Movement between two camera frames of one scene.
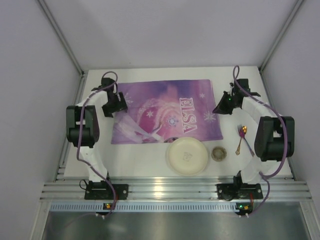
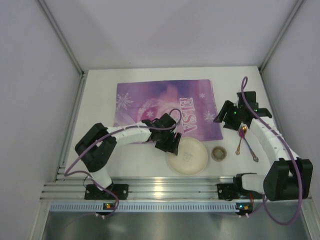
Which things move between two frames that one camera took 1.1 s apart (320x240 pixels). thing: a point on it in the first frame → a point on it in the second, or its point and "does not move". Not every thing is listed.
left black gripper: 116,104 → 169,143
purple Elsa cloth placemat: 164,110 does not move
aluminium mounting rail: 170,188 does not move
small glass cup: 218,153 does not move
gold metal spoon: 244,130 → 244,130
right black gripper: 225,101 → 225,115
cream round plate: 187,156 does not move
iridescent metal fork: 241,134 → 242,135
